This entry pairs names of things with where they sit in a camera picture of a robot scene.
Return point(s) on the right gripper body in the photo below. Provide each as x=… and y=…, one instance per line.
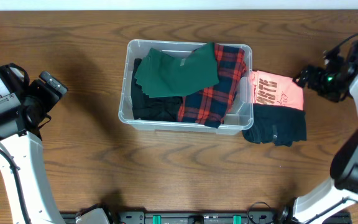
x=328, y=84

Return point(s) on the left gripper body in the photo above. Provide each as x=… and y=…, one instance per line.
x=42, y=94

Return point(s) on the pink printed t-shirt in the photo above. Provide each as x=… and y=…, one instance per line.
x=277, y=90

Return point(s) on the dark teal garment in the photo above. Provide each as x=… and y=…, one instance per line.
x=277, y=124

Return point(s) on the green t-shirt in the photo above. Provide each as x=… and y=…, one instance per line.
x=161, y=75

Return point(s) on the black garment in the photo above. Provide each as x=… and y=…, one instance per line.
x=152, y=109

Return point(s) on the red navy plaid garment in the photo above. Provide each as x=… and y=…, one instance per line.
x=210, y=105

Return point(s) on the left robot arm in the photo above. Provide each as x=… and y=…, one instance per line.
x=22, y=159

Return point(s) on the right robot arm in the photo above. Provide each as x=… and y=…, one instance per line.
x=327, y=202

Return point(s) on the clear plastic storage bin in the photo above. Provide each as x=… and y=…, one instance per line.
x=240, y=117

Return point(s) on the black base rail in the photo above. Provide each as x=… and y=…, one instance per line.
x=258, y=216

